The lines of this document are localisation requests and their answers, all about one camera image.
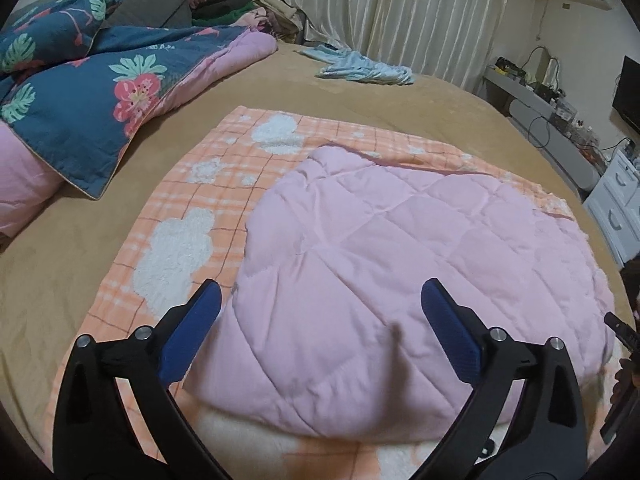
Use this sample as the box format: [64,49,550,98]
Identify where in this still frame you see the white drawer cabinet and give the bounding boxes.
[582,147,640,268]

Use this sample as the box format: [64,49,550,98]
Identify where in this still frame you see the light blue cloth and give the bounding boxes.
[297,45,416,86]

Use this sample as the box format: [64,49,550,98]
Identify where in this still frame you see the blue floral pillow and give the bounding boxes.
[0,0,126,78]

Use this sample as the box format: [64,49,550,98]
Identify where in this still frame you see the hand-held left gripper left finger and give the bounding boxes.
[52,279,237,480]

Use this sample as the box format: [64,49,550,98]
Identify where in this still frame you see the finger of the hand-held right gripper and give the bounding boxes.
[599,357,640,445]
[603,311,640,355]

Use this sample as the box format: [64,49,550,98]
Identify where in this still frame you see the tan bed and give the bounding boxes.
[0,42,636,466]

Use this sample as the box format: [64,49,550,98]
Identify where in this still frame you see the grey desk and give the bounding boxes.
[482,57,606,191]

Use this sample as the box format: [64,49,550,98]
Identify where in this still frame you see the orange plaid blanket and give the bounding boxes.
[42,105,621,480]

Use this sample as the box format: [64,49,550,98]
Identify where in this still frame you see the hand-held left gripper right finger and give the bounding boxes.
[420,278,587,480]

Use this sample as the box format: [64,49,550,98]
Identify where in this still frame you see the pile of clothes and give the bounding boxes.
[189,0,306,45]

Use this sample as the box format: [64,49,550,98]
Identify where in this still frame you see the cream pleated curtain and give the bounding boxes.
[277,0,516,93]

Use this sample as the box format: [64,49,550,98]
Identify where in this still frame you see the pink quilted jacket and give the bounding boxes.
[182,145,617,438]

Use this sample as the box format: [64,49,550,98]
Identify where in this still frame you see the black monitor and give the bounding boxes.
[611,55,640,136]

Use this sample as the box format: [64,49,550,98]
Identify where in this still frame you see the blue floral quilt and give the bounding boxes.
[0,25,278,238]

